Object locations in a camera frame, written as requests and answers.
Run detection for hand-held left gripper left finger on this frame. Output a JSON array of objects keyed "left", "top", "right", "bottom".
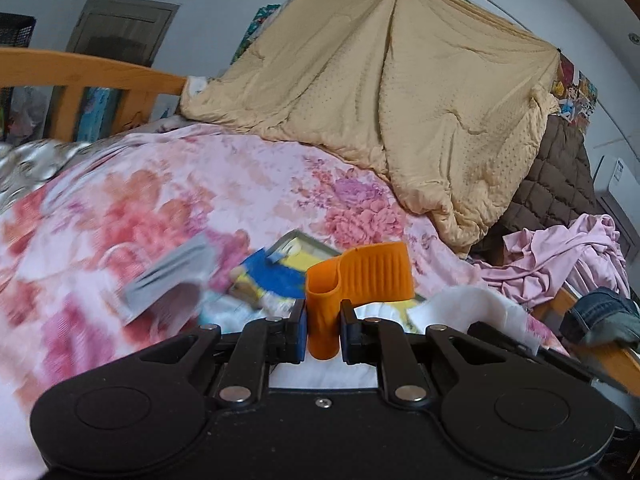
[{"left": 137, "top": 300, "right": 309, "bottom": 408}]

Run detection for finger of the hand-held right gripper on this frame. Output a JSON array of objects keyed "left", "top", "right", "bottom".
[{"left": 469, "top": 323, "right": 622, "bottom": 389}]

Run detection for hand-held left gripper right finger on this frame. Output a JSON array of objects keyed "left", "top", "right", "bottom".
[{"left": 340, "top": 300, "right": 542, "bottom": 407}]

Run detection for orange silicone sleeve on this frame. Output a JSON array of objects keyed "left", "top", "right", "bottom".
[{"left": 305, "top": 241, "right": 415, "bottom": 362}]

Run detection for white baby cloth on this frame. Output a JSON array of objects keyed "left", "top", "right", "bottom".
[{"left": 406, "top": 286, "right": 541, "bottom": 357}]

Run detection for white long box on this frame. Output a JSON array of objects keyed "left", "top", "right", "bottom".
[{"left": 120, "top": 232, "right": 214, "bottom": 326}]

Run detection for blue jeans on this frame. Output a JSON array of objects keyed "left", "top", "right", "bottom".
[{"left": 559, "top": 287, "right": 640, "bottom": 346}]

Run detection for pink garment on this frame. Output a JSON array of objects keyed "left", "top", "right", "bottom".
[{"left": 472, "top": 214, "right": 632, "bottom": 311}]

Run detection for white air conditioner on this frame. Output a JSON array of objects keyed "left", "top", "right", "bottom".
[{"left": 590, "top": 155, "right": 640, "bottom": 261}]

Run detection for brown quilted blanket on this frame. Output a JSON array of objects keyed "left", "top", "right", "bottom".
[{"left": 472, "top": 112, "right": 609, "bottom": 261}]

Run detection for pink floral bed sheet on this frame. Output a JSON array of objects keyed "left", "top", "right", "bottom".
[{"left": 0, "top": 122, "right": 576, "bottom": 480}]

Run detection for yellow dotted blanket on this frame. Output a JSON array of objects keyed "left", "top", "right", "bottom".
[{"left": 179, "top": 0, "right": 562, "bottom": 261}]

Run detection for white pillow cloth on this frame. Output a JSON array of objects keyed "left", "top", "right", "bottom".
[{"left": 185, "top": 75, "right": 221, "bottom": 99}]

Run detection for blue printed box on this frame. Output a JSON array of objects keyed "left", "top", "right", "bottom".
[{"left": 75, "top": 85, "right": 124, "bottom": 141}]

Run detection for silver gold patterned bedspread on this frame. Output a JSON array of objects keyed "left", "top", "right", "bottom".
[{"left": 0, "top": 137, "right": 101, "bottom": 206}]

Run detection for grey cabinet door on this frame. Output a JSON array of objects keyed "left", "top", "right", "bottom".
[{"left": 65, "top": 0, "right": 181, "bottom": 69}]

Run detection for black plastic crate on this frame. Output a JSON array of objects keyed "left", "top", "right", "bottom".
[{"left": 0, "top": 12, "right": 37, "bottom": 46}]

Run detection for cartoon wall poster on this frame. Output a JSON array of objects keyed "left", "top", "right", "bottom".
[{"left": 552, "top": 50, "right": 599, "bottom": 136}]

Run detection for teal wall poster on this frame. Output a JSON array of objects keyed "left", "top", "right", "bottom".
[{"left": 231, "top": 4, "right": 282, "bottom": 66}]

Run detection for wooden bed frame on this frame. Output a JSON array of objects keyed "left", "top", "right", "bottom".
[{"left": 0, "top": 47, "right": 640, "bottom": 391}]

